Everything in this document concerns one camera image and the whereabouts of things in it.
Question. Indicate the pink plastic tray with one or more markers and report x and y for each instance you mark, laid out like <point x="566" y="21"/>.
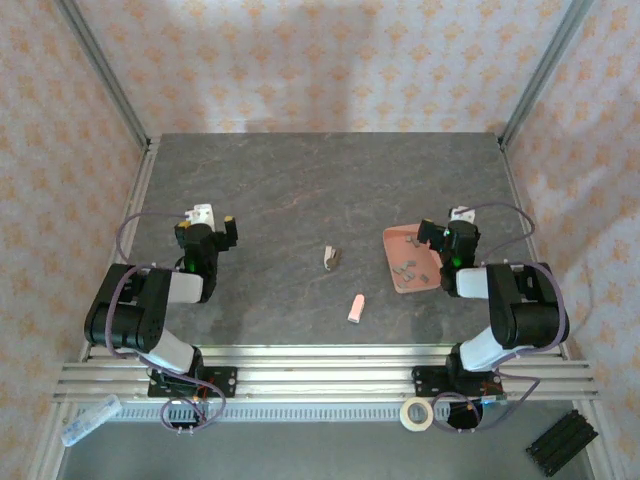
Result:
<point x="400" y="250"/>

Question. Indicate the small brown white staple pack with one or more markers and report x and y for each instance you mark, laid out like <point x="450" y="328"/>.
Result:
<point x="334" y="258"/>

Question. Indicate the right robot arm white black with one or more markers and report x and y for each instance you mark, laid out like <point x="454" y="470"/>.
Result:
<point x="525" y="320"/>

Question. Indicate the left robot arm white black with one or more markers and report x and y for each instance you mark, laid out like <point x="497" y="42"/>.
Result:
<point x="125" y="320"/>

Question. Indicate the small circuit board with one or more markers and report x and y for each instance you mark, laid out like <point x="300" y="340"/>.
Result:
<point x="494" y="399"/>

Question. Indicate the white tape roll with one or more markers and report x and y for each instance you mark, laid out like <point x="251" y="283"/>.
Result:
<point x="406" y="420"/>

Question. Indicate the patterned backdrop cloth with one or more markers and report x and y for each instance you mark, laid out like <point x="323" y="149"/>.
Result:
<point x="320" y="60"/>

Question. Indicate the clear plastic bottle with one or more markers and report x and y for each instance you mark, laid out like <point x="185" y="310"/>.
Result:
<point x="90" y="421"/>

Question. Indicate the black extrusion bundle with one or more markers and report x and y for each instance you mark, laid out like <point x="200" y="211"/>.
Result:
<point x="562" y="442"/>

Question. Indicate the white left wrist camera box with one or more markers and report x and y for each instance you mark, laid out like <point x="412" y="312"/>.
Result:
<point x="202" y="214"/>

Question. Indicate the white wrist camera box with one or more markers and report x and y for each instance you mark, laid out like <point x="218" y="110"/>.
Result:
<point x="461" y="214"/>
<point x="202" y="214"/>

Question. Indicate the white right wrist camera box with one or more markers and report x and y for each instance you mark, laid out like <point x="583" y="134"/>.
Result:
<point x="461" y="214"/>

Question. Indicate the aluminium table side rail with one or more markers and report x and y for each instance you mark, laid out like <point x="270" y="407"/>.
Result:
<point x="525" y="210"/>
<point x="137" y="210"/>

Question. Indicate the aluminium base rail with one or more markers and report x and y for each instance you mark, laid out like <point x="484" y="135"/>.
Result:
<point x="325" y="380"/>

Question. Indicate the aluminium frame post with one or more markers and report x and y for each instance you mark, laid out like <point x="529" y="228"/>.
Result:
<point x="542" y="75"/>
<point x="105" y="75"/>

